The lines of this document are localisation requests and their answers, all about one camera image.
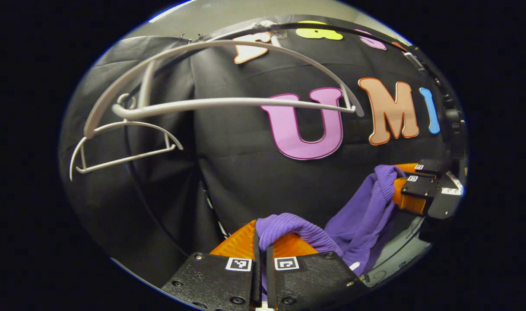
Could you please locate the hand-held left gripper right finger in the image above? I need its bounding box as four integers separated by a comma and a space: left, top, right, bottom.
265, 233, 370, 311

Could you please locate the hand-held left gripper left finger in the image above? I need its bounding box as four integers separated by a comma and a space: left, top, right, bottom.
162, 219, 263, 311

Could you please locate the purple ribbed jacket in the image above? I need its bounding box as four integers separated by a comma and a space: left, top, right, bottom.
255, 164, 406, 298

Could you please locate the white clothes hanger taped hook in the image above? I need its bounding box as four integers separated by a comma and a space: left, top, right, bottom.
82, 19, 365, 140

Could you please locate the small white clothes hanger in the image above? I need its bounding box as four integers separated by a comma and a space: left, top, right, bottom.
69, 93, 184, 182

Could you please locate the black backdrop cloth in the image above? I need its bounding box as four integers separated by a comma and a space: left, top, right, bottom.
59, 15, 451, 288

